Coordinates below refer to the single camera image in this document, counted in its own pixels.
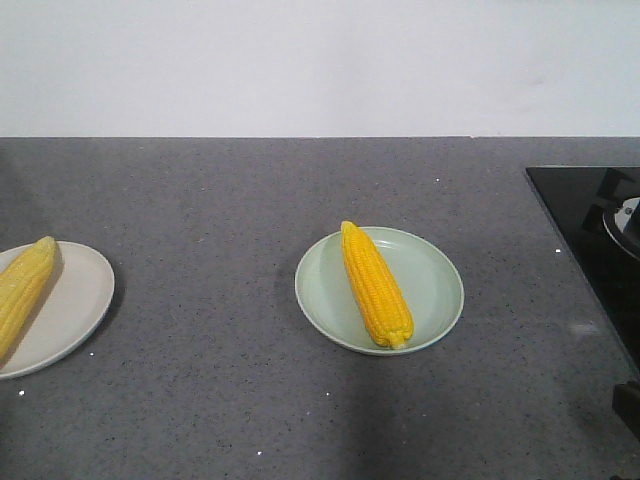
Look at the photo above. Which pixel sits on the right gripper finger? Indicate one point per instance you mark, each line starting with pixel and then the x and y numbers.
pixel 626 404

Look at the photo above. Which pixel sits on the bright yellow corn cob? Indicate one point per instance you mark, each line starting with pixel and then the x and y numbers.
pixel 385 312

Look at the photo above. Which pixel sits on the pale yellow corn cob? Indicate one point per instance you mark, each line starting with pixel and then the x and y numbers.
pixel 22 285

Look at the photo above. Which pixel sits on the black glass gas stove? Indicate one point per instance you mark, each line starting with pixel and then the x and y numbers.
pixel 596 211

